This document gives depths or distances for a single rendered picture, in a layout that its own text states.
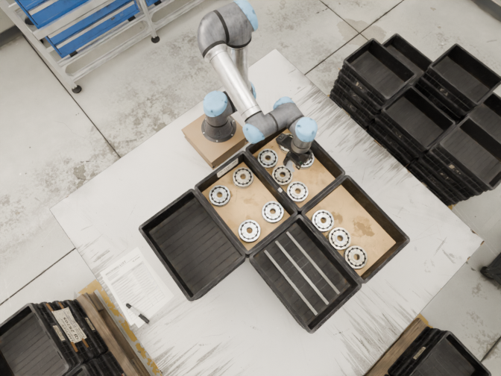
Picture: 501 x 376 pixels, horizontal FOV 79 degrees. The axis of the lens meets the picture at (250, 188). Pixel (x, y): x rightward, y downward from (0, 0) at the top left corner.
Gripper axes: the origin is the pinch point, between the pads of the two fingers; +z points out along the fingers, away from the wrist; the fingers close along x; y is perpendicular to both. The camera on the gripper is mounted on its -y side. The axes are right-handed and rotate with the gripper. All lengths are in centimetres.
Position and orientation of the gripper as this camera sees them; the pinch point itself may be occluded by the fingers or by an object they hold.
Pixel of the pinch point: (289, 161)
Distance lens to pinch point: 139.3
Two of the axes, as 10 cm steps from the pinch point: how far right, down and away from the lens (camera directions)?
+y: 6.9, 6.9, -2.2
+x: 7.2, -6.6, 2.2
